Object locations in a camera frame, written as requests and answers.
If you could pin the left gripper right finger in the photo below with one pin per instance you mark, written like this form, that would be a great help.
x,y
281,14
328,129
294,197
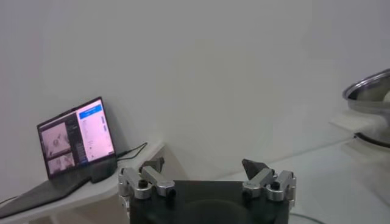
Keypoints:
x,y
259,179

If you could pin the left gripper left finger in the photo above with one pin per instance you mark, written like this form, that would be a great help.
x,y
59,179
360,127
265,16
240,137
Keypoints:
x,y
155,179

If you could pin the black laptop with white window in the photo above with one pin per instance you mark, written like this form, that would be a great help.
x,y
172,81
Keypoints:
x,y
91,134

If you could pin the steel perforated steamer basket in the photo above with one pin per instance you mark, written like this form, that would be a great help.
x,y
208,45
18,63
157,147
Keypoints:
x,y
365,103

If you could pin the white steamed baozi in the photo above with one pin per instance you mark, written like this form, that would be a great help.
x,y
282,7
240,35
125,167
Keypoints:
x,y
387,96

